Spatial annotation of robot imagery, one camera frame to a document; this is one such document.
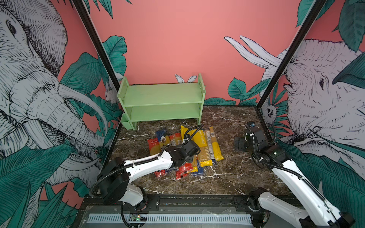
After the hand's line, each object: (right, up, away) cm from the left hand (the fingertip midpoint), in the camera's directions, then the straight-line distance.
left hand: (189, 151), depth 82 cm
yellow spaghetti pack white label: (+17, -2, +9) cm, 19 cm away
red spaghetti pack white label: (-9, +5, +11) cm, 15 cm away
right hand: (+27, +9, -8) cm, 30 cm away
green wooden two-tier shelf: (-25, +30, +8) cm, 40 cm away
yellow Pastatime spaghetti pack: (+7, +7, +13) cm, 16 cm away
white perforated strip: (-7, -31, -12) cm, 34 cm away
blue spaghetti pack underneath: (+7, -12, +1) cm, 14 cm away
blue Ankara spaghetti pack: (-17, +5, +11) cm, 21 cm away
